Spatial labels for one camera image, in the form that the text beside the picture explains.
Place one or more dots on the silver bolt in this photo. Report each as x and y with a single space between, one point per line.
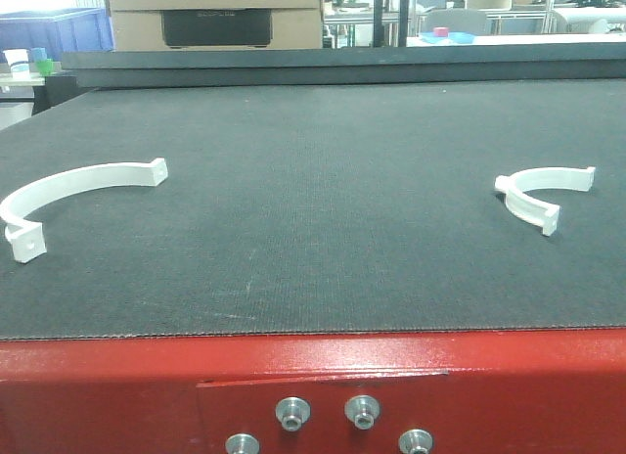
362 411
415 441
242 443
292 413

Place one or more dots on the red metal frame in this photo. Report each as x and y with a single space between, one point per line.
477 392

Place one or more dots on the left lower silver bolt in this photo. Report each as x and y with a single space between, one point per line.
242 443

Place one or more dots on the right lower silver bolt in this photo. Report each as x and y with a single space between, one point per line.
415 441

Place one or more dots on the pink block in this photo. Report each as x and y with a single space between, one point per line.
440 31

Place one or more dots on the light blue tray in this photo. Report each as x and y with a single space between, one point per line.
452 38

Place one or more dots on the green small cup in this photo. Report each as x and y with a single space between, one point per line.
45 67

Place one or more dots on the blue crate in background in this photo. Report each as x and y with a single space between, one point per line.
58 31

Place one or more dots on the black vertical post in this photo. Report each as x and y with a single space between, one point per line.
391 17

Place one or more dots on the dark textured table mat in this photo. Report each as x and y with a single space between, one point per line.
321 209

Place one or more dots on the left upper silver bolt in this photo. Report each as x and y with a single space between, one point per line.
292 413

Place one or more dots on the small white pipe clamp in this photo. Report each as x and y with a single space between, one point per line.
516 188

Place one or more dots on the white paper cup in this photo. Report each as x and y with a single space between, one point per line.
18 61

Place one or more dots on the large white pipe clamp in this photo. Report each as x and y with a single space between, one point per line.
26 237

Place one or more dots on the cardboard box with black print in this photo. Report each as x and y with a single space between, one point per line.
167 25

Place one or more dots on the right upper silver bolt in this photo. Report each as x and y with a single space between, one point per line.
362 411

